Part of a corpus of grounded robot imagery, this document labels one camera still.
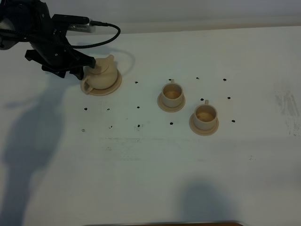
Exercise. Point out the beige teacup far right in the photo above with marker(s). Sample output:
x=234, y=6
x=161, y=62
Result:
x=205, y=116

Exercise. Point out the beige teacup near teapot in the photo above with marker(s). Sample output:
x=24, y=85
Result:
x=172, y=94

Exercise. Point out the beige ceramic teapot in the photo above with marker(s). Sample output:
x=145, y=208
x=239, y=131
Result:
x=103, y=75

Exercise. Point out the beige saucer under right cup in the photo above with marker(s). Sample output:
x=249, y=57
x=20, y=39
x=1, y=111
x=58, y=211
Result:
x=203, y=132

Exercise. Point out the beige teapot saucer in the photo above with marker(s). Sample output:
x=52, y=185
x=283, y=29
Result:
x=101, y=92

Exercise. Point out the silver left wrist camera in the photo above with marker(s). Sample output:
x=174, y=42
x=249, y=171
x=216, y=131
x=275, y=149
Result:
x=66, y=23

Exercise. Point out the beige saucer under cup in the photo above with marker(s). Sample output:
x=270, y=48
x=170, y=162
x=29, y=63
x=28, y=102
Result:
x=169, y=109
x=203, y=132

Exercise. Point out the beige saucer under near cup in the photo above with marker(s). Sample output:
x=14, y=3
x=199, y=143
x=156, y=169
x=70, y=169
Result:
x=169, y=109

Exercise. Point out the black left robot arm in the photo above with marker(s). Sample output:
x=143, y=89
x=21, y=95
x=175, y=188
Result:
x=11, y=22

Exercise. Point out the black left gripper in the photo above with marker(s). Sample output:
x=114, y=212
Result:
x=51, y=48

